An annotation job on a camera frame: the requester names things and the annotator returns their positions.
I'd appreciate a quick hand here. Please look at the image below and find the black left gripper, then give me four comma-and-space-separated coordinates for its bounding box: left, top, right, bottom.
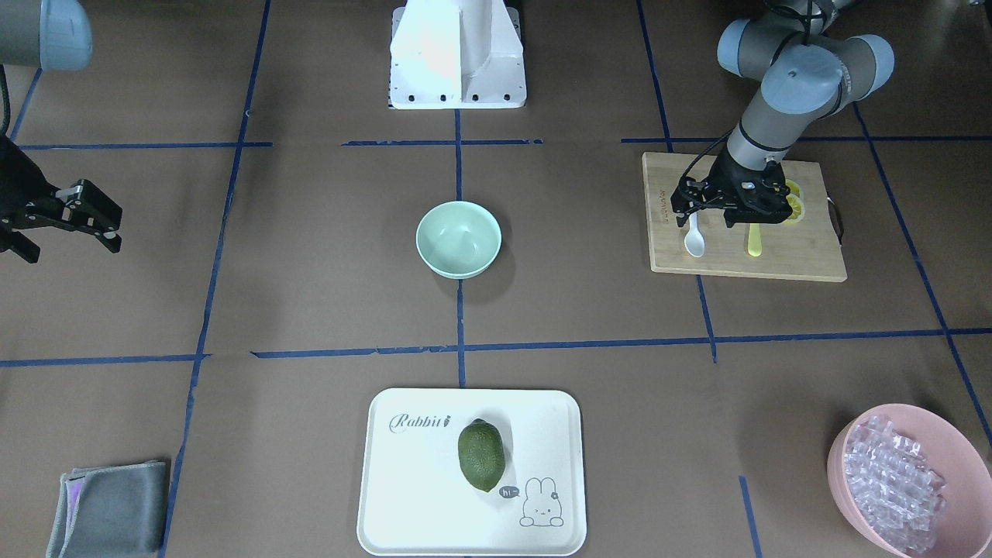
670, 152, 791, 229

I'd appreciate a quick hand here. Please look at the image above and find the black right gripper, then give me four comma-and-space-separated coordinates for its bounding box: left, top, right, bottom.
1, 136, 122, 264

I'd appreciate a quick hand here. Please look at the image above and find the white plastic spoon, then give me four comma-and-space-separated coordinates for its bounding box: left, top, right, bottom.
684, 212, 705, 258

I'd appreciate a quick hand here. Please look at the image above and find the green ceramic bowl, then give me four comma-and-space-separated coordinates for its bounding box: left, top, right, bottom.
415, 201, 503, 280

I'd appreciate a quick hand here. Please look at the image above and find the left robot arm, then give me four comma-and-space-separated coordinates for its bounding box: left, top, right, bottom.
670, 1, 895, 227

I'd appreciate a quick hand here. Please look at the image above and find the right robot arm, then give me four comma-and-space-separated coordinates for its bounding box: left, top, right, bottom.
1, 1, 122, 264

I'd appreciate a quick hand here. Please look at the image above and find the pink bowl with ice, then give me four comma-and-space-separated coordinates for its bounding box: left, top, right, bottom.
826, 404, 991, 557

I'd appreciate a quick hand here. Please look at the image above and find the yellow plastic knife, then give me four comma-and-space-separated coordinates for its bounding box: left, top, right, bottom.
746, 222, 764, 257

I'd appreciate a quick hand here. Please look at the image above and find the lemon slice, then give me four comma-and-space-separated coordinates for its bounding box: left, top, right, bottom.
782, 179, 807, 225

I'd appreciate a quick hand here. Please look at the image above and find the wooden cutting board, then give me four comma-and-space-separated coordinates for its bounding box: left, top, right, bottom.
642, 151, 848, 283

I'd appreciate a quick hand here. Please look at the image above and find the grey folded cloth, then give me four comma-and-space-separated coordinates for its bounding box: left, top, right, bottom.
45, 460, 169, 557

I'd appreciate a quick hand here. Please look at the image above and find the green avocado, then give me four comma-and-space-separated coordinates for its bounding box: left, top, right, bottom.
457, 418, 506, 492

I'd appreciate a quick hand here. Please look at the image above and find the white rabbit tray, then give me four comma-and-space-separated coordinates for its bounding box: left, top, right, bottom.
356, 388, 587, 557

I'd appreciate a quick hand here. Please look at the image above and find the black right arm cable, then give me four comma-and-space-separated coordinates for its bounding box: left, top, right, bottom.
0, 66, 15, 140

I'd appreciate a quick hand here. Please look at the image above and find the white camera mast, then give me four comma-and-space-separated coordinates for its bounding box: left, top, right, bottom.
387, 1, 528, 110

